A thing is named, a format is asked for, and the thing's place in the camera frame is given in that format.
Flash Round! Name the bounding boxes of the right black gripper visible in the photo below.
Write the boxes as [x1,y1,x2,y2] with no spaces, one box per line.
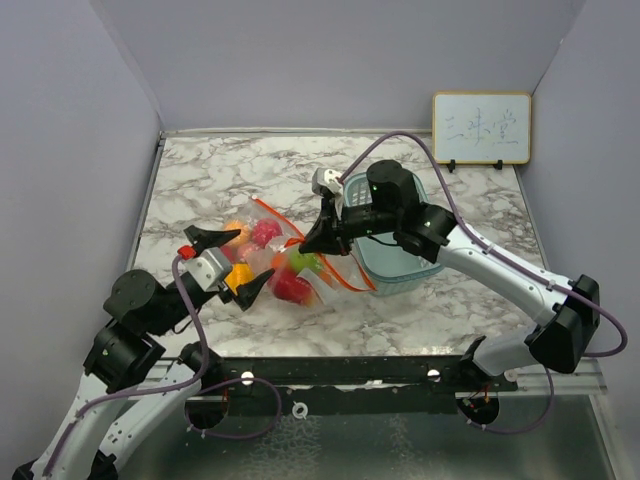
[298,198,398,259]

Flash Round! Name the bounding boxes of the yellow bell pepper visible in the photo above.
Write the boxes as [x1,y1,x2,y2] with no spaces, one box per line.
[225,263,255,294]

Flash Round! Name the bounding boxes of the pink peach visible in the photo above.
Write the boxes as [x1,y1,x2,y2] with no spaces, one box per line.
[236,242,261,263]

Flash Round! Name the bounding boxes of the green fruit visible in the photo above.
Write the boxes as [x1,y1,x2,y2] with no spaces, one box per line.
[288,250,324,273]

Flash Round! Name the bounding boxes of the clear orange zip bag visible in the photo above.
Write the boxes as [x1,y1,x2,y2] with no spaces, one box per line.
[284,239,375,307]
[221,197,301,286]

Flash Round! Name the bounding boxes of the red apple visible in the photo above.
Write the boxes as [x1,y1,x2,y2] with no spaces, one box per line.
[251,218,283,248]

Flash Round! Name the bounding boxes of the red bell pepper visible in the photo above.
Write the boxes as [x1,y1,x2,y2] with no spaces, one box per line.
[269,269,314,306]

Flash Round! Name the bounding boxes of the orange fruit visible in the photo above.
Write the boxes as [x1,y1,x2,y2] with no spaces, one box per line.
[271,253,288,269]

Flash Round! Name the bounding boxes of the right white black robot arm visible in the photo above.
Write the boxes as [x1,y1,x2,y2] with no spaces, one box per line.
[299,160,600,391]

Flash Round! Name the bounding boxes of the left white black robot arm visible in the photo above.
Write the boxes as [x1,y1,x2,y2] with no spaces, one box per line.
[13,225,274,479]

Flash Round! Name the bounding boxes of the teal white plastic basket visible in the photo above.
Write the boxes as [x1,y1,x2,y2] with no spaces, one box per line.
[344,173,443,297]

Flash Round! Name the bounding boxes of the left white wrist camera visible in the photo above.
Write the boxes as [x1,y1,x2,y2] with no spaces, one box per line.
[178,245,232,293]

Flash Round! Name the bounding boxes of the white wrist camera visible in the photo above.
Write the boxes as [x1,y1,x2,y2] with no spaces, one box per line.
[178,245,232,293]
[312,167,344,216]

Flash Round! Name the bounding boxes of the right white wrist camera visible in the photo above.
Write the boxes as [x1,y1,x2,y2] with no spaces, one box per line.
[312,167,344,216]

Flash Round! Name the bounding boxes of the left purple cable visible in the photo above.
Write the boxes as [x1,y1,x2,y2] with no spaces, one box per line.
[41,254,284,476]

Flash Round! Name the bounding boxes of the purple cable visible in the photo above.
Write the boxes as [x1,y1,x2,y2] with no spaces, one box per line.
[339,130,629,434]
[41,254,284,476]

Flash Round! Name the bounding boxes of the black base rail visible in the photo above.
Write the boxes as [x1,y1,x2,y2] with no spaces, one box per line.
[185,355,517,428]

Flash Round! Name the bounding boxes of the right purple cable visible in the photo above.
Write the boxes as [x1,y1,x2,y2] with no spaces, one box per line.
[339,130,629,434]

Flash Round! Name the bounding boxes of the white whiteboard wooden frame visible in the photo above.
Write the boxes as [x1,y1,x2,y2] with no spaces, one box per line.
[432,91,532,167]

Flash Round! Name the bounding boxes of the aluminium frame rail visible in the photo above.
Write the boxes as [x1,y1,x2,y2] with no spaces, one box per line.
[79,352,608,401]

